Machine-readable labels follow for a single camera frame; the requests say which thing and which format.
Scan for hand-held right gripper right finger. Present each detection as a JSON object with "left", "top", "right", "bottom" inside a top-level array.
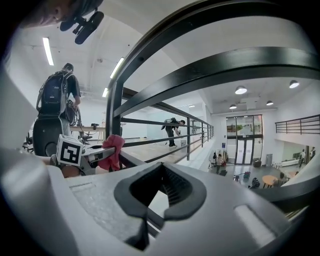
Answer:
[{"left": 149, "top": 161, "right": 295, "bottom": 256}]

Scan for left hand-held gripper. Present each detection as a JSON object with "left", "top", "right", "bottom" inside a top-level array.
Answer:
[{"left": 56, "top": 134, "right": 119, "bottom": 176}]

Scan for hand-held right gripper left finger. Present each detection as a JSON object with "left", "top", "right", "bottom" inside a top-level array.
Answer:
[{"left": 46, "top": 161, "right": 166, "bottom": 256}]

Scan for pink cloth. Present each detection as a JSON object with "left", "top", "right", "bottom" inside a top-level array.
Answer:
[{"left": 96, "top": 134, "right": 126, "bottom": 172}]

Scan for black metal railing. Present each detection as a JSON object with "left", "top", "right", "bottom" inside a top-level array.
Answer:
[{"left": 104, "top": 0, "right": 320, "bottom": 237}]

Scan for person's left forearm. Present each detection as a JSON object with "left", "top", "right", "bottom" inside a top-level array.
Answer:
[{"left": 39, "top": 156, "right": 85, "bottom": 178}]

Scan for black balcony railing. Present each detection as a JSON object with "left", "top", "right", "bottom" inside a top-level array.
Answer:
[{"left": 274, "top": 114, "right": 320, "bottom": 136}]

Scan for wooden table white legs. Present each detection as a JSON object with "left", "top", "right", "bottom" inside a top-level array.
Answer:
[{"left": 69, "top": 124, "right": 107, "bottom": 145}]

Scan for black round machine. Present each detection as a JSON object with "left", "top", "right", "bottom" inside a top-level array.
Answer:
[{"left": 32, "top": 116, "right": 65, "bottom": 158}]

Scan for round orange table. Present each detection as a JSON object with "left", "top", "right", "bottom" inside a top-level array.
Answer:
[{"left": 262, "top": 174, "right": 280, "bottom": 189}]

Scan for black office chair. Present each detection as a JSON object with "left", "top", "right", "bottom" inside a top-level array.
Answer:
[{"left": 22, "top": 131, "right": 35, "bottom": 154}]

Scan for glass double door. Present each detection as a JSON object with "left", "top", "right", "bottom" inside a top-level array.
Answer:
[{"left": 225, "top": 114, "right": 264, "bottom": 166}]

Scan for white ceiling air unit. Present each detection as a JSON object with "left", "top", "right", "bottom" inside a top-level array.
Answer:
[{"left": 239, "top": 98, "right": 258, "bottom": 110}]

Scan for person's face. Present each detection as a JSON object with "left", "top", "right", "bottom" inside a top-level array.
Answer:
[{"left": 23, "top": 0, "right": 76, "bottom": 29}]

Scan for black head-mounted camera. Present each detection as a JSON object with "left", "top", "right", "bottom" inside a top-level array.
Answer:
[{"left": 59, "top": 9, "right": 105, "bottom": 46}]

